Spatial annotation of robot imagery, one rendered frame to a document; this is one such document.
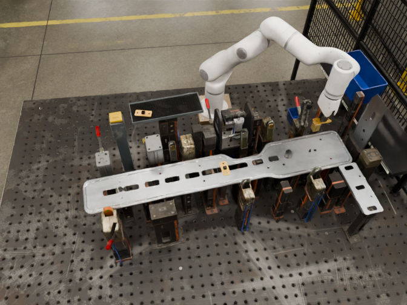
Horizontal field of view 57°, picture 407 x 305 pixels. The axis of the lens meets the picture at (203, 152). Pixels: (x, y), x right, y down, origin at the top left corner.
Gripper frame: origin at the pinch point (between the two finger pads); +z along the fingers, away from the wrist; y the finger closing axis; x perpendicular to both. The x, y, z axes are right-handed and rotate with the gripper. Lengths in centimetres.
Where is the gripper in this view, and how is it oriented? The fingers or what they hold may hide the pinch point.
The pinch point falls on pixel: (323, 116)
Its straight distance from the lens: 186.6
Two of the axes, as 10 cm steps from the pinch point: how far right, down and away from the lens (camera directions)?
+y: 2.4, 7.9, -5.6
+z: -0.1, 5.8, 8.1
